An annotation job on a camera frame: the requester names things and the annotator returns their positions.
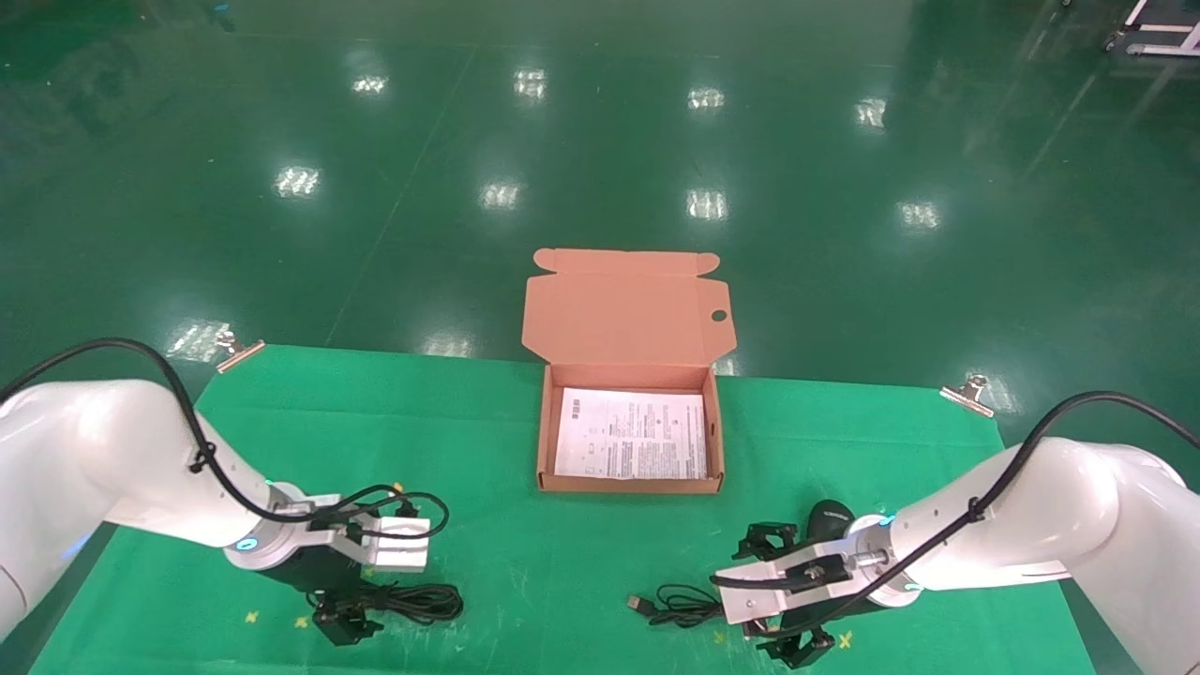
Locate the green table mat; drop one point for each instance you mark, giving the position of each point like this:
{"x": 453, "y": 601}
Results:
{"x": 562, "y": 562}

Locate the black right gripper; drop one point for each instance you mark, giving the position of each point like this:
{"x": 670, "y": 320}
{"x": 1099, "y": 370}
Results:
{"x": 839, "y": 609}

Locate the metal table clamp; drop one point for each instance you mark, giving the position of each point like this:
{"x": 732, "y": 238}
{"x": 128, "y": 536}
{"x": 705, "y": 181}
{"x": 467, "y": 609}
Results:
{"x": 970, "y": 396}
{"x": 239, "y": 354}

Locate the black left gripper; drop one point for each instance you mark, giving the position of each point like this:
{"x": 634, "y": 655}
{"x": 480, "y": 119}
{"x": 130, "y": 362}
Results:
{"x": 314, "y": 570}

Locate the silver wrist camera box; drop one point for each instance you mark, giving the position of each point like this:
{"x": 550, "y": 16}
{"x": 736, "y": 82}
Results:
{"x": 398, "y": 544}
{"x": 778, "y": 589}

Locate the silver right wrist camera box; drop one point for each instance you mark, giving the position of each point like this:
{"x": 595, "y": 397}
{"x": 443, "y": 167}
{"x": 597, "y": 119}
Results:
{"x": 778, "y": 589}

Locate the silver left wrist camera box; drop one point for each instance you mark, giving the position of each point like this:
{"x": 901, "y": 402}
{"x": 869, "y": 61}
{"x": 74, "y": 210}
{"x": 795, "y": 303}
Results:
{"x": 398, "y": 544}

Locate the white printed instruction sheet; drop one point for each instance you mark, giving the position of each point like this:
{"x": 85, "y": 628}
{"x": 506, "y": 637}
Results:
{"x": 630, "y": 436}

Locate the open orange cardboard box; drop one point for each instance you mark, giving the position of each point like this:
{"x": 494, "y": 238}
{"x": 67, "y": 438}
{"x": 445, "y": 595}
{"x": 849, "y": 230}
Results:
{"x": 623, "y": 319}

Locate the white metal cart frame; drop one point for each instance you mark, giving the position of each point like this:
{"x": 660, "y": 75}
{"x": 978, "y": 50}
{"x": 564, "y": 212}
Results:
{"x": 1158, "y": 37}

